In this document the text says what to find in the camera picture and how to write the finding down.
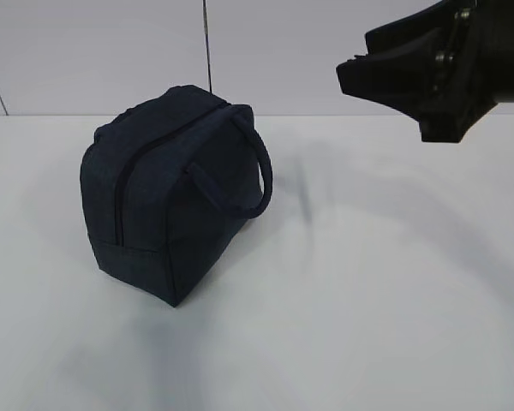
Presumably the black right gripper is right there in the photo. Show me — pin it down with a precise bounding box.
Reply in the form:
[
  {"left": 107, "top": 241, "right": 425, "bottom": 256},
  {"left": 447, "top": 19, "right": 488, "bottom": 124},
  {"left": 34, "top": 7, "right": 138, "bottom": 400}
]
[{"left": 336, "top": 0, "right": 514, "bottom": 144}]

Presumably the navy blue lunch bag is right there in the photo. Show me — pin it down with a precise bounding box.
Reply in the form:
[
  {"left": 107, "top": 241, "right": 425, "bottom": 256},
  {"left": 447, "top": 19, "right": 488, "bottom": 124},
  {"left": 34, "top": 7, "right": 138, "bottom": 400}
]
[{"left": 80, "top": 85, "right": 273, "bottom": 307}]

